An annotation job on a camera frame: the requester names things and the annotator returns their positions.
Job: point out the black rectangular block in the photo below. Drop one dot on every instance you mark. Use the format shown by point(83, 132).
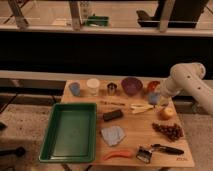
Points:
point(112, 115)

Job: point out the yellow apple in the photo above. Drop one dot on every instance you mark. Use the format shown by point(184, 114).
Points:
point(166, 113)

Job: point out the bunch of red grapes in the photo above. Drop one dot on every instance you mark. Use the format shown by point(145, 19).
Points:
point(172, 132)

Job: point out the white cup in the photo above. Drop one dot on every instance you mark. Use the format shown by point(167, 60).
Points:
point(93, 85)

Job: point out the thin brown stick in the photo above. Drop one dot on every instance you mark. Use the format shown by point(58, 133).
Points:
point(111, 103)

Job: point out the blue folded cloth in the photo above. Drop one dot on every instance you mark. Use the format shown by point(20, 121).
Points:
point(113, 135)

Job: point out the green box on shelf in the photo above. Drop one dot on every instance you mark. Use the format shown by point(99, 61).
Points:
point(97, 20)

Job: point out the blue sponge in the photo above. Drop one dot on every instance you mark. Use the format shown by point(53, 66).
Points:
point(153, 98)

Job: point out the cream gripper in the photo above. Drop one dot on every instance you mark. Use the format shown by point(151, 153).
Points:
point(162, 101)

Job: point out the orange chili pepper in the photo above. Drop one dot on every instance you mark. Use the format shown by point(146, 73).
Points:
point(118, 153)

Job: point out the purple bowl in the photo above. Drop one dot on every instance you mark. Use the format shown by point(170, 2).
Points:
point(131, 85)

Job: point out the small metal cup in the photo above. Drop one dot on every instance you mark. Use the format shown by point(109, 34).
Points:
point(111, 88)

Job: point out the green plastic tray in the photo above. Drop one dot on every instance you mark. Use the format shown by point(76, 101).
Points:
point(70, 136)

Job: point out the metal binder clip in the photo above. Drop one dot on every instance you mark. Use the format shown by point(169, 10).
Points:
point(144, 155)

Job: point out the red bowl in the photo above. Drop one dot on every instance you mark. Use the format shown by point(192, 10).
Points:
point(151, 86)

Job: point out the black handled peeler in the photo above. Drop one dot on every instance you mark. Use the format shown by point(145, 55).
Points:
point(167, 149)

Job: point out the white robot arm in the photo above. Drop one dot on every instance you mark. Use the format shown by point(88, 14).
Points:
point(189, 77)

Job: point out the blue cup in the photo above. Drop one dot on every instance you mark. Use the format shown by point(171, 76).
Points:
point(74, 88)

